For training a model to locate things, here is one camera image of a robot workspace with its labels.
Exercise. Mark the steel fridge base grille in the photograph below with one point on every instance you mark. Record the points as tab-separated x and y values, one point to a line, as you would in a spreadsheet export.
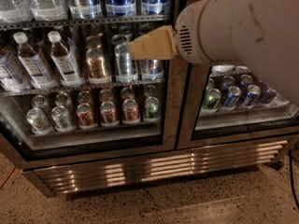
72	178

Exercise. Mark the tea bottle white cap left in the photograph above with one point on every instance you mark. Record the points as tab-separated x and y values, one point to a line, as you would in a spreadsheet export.
34	62

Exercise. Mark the silver can bottom left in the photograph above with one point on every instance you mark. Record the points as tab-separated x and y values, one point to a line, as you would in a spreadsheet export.
39	121

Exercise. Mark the clear water bottle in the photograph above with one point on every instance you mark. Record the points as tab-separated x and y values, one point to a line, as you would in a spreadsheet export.
46	0

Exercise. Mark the green can right door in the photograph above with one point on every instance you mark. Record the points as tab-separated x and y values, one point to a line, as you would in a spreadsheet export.
211	100

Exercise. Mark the blue can right door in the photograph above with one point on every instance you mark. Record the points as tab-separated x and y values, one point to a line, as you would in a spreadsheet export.
230	98

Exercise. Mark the green can left door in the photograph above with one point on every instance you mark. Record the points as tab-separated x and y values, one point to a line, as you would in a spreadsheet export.
151	109

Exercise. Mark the tan gripper block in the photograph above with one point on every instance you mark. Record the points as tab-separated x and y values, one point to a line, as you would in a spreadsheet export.
189	38

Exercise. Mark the gold can front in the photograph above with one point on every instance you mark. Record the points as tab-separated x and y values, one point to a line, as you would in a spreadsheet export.
98	68

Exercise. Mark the red can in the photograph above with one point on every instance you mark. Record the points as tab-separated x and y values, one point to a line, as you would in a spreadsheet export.
130	111
86	117
108	114

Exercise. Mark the blue silver can front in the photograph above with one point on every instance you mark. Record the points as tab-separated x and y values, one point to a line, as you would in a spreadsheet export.
152	70

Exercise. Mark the pepsi bottle middle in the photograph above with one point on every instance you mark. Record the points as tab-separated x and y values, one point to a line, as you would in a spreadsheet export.
121	7

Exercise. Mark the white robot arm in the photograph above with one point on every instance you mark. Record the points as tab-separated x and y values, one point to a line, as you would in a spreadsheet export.
261	34

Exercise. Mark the red can middle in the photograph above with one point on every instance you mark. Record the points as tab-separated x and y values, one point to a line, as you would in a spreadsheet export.
108	114

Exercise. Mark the red can left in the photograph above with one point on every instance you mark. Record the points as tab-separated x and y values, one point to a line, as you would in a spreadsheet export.
86	117

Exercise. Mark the green can door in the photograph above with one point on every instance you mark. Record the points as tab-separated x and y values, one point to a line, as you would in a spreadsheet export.
151	109
211	100

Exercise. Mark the red can right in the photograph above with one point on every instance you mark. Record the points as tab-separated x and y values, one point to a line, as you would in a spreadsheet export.
130	111

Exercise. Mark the tea bottle white cap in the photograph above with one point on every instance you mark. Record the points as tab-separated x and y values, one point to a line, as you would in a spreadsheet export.
65	60
34	62

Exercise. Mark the tea bottle white cap right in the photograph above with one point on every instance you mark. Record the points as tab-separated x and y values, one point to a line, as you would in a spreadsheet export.
65	60

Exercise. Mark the glass fridge door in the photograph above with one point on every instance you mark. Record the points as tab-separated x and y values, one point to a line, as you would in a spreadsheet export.
273	115
73	97

